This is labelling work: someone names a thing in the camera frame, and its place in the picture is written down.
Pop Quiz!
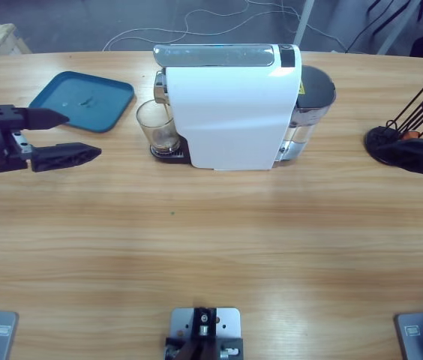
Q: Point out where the clear glass cup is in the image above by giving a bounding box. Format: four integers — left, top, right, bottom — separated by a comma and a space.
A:
136, 99, 181, 157

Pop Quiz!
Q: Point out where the white capsule coffee machine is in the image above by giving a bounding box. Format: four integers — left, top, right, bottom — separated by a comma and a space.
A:
149, 43, 305, 173

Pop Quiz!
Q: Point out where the white table leg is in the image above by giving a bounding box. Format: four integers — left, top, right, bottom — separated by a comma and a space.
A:
293, 0, 314, 48

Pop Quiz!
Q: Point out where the metal drip tray grille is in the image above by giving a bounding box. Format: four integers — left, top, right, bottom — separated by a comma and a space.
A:
150, 144, 185, 158

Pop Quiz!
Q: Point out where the clear water tank black lid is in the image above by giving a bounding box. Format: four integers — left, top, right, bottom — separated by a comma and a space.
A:
278, 65, 337, 166

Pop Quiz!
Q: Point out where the centre metal mount base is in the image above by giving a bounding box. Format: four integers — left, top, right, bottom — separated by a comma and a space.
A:
164, 306, 245, 360

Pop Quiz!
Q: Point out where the black capsule holder with rods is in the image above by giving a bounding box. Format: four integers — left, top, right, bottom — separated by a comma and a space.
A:
364, 61, 423, 166

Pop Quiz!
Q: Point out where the teal plastic tray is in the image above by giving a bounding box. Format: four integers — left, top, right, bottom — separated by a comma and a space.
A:
27, 70, 136, 134

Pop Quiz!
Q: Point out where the white floor cable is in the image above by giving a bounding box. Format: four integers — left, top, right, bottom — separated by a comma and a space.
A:
102, 0, 347, 53

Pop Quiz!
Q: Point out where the silver coffee machine lever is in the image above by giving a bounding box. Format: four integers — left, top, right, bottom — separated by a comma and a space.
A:
152, 43, 275, 68

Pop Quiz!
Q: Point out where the white slanted frame leg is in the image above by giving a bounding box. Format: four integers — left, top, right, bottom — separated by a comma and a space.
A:
378, 0, 421, 54

